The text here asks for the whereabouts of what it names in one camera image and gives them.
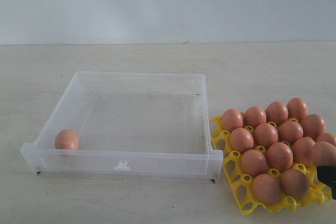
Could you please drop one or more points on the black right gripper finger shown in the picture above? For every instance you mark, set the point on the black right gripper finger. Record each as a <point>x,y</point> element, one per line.
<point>326,175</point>

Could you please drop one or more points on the yellow plastic egg rack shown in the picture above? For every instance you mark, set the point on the yellow plastic egg rack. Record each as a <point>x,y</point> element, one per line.
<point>241,183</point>

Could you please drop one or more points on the brown egg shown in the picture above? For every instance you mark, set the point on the brown egg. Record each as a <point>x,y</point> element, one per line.
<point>277,112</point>
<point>231,119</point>
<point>266,189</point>
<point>279,156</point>
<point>254,116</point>
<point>323,153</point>
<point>294,183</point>
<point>241,140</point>
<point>297,108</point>
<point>290,131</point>
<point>326,137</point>
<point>253,163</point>
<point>313,125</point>
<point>301,150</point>
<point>265,134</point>

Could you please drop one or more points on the clear plastic tray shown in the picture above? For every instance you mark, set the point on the clear plastic tray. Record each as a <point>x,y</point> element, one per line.
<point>130,125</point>

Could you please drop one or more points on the brown egg corner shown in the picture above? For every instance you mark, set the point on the brown egg corner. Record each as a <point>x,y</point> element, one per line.
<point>67,139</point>

